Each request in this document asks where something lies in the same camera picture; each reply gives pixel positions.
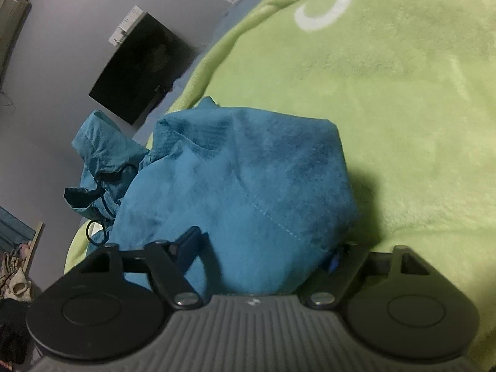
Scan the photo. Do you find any teal hooded jacket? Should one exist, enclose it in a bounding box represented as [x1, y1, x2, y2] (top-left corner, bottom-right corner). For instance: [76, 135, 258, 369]
[64, 97, 358, 296]

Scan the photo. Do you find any black clothing pile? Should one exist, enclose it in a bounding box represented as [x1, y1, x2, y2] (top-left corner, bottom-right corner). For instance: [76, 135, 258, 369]
[0, 299, 30, 365]

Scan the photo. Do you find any beige patterned cloth bundle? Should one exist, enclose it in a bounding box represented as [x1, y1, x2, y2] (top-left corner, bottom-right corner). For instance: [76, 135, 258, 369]
[1, 244, 33, 303]

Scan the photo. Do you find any wooden window sill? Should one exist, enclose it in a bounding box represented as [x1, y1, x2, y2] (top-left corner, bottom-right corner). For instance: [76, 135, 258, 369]
[23, 222, 45, 275]

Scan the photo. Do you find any teal window curtain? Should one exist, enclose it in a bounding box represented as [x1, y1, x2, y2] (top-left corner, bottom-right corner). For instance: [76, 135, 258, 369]
[0, 206, 36, 252]

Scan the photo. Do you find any light green fleece blanket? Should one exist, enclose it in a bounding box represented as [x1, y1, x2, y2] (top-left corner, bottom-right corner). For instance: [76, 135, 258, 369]
[66, 0, 495, 367]

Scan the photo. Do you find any black monitor screen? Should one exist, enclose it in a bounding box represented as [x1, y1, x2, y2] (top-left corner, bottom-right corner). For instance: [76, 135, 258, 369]
[89, 14, 196, 124]

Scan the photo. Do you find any blue bed sheet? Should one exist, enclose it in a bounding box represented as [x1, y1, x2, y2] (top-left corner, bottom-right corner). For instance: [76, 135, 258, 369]
[131, 0, 374, 145]

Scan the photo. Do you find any white wall power strip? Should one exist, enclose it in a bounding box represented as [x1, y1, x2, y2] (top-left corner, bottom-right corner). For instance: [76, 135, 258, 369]
[108, 6, 144, 47]

